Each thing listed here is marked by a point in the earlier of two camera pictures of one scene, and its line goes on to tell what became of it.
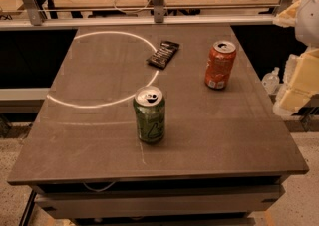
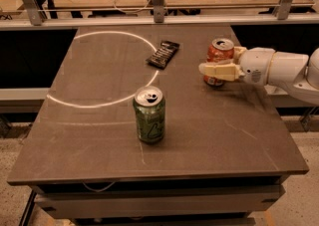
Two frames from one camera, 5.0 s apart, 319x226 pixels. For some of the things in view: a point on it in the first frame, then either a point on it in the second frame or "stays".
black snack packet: x=162 y=56 stays
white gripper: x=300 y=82 -> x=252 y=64
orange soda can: x=220 y=64 stays
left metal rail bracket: x=29 y=2 stays
